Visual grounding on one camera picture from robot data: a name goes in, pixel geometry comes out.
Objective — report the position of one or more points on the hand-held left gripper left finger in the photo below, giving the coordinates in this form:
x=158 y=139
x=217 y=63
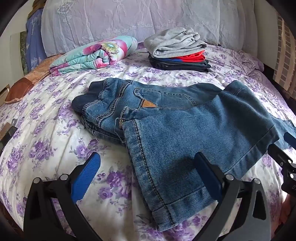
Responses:
x=86 y=176

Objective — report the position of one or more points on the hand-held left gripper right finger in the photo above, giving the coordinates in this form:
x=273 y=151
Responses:
x=207 y=176

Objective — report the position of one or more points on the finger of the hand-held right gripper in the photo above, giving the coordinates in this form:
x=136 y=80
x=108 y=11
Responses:
x=289 y=139

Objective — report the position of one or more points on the blue denim pants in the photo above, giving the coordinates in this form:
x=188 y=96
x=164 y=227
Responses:
x=185 y=129

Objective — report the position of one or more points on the folded black pants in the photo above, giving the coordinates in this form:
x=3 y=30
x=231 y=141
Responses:
x=175 y=66

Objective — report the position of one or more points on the purple floral bedspread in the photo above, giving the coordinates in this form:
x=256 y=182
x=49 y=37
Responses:
x=57 y=129

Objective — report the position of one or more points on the brick pattern curtain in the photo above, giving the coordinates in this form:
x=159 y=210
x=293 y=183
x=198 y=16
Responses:
x=285 y=55

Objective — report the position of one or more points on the purple floral pillow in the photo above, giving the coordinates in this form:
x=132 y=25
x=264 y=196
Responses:
x=251 y=61

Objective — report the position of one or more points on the orange brown pillow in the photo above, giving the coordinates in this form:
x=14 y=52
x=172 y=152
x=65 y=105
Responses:
x=23 y=87

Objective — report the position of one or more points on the folded red garment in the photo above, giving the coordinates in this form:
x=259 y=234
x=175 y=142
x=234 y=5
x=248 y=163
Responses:
x=194 y=56

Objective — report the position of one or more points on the folded blue garment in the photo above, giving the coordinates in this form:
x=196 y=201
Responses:
x=172 y=60

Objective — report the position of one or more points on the folded colourful floral blanket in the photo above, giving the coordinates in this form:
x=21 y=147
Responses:
x=104 y=53

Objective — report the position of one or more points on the folded grey sweatpants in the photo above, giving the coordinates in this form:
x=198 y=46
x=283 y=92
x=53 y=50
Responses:
x=171 y=41

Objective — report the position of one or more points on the green picture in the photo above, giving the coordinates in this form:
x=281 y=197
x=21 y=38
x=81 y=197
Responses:
x=23 y=51

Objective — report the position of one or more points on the blue hanging cloth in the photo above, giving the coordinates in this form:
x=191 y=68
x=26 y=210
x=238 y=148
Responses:
x=34 y=41

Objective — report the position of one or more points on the white lace pillow cover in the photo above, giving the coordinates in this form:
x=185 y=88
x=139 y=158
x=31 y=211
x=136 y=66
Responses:
x=138 y=18

